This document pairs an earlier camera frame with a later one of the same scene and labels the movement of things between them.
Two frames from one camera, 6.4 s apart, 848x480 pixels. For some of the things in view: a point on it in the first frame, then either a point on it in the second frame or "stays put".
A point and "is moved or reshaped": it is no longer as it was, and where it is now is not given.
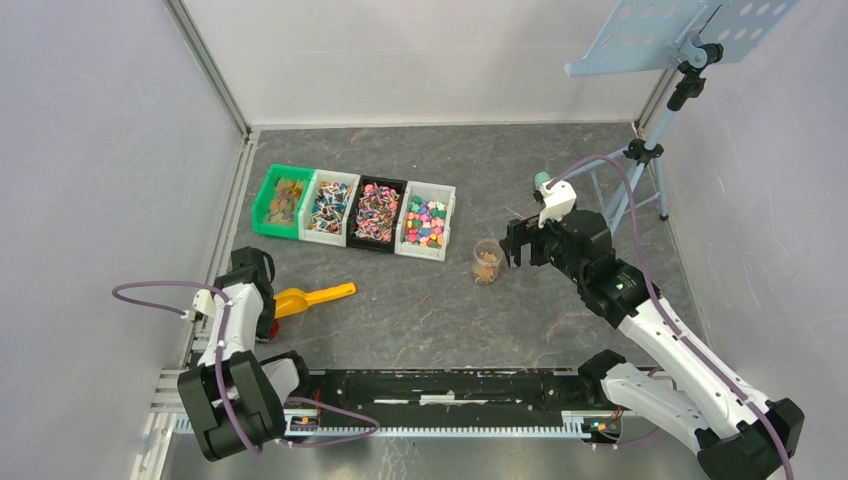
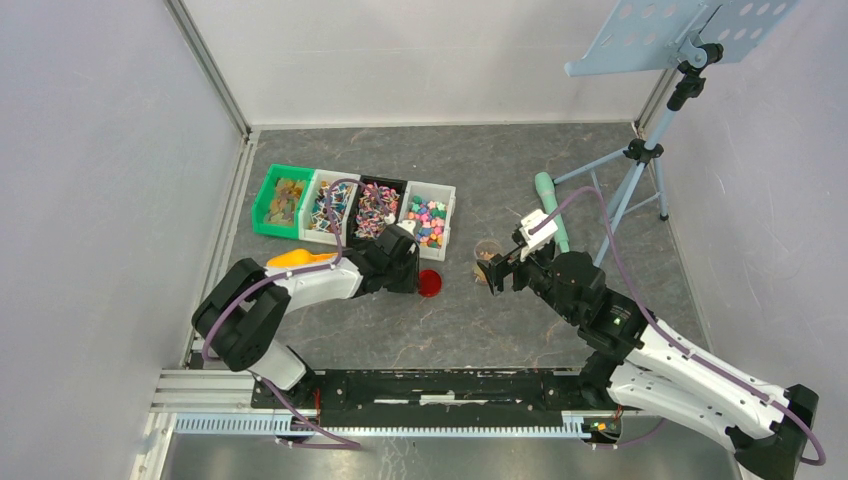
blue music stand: [690, 35] stays put
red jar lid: [274, 331] is moved or reshaped
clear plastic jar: [487, 262] stays put
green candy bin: [277, 207] stays put
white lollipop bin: [327, 203] stays put
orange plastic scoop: [294, 300] is moved or reshaped
